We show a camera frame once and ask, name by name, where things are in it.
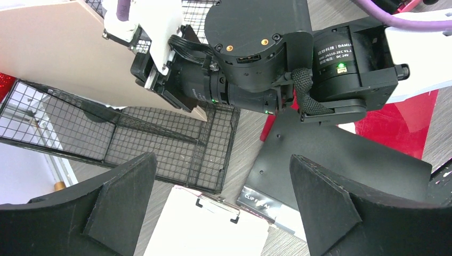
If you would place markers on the black wire mesh organizer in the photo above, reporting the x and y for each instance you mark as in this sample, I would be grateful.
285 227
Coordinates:
192 149

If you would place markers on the pink clipboard with paper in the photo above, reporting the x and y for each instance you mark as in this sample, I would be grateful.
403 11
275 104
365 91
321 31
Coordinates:
193 223

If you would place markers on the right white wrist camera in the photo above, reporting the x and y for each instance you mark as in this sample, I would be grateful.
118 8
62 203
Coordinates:
158 19

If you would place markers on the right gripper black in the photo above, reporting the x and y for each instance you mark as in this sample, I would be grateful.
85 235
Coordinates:
189 78

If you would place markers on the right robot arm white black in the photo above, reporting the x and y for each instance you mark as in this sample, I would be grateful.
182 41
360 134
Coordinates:
262 55

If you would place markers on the black clip file folder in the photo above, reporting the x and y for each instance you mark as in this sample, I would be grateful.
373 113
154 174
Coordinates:
268 191

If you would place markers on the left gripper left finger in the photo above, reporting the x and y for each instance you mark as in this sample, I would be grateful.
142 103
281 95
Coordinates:
102 215

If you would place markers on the wooden stick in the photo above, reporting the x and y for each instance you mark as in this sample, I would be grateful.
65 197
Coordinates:
60 185

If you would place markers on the beige folder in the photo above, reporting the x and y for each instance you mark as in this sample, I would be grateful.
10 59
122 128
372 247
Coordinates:
61 44

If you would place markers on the red notebook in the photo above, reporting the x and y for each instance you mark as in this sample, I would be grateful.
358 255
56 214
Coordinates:
402 126

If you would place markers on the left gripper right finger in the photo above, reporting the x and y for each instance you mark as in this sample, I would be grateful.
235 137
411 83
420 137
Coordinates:
341 216

